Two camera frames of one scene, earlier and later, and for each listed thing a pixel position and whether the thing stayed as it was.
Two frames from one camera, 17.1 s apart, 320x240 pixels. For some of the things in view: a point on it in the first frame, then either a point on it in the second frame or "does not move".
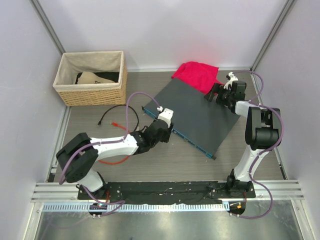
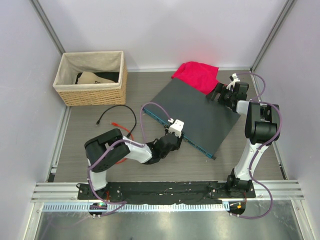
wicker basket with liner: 91,78 does not move
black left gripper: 164,132 -> 178,139
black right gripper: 218,92 does not move
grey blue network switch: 202,124 does not move
